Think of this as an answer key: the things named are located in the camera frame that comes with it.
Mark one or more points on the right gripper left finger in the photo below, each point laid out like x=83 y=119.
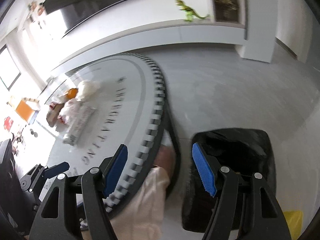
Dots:
x=57 y=217

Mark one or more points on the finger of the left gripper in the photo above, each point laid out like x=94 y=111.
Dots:
x=55 y=170

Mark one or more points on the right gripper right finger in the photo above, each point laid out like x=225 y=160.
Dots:
x=260 y=216

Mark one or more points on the white tissue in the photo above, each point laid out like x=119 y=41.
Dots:
x=86 y=89

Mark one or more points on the yellow bag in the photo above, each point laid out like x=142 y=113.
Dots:
x=294 y=221

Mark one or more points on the brown cardboard box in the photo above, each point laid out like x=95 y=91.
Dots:
x=52 y=115

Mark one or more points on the white plastic wrapper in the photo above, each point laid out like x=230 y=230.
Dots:
x=75 y=115

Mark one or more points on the orange children's chair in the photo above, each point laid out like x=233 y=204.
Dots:
x=25 y=111

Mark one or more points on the orange fruit peel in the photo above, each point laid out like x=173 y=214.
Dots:
x=71 y=93

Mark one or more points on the green toy dinosaur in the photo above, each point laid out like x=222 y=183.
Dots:
x=190 y=13

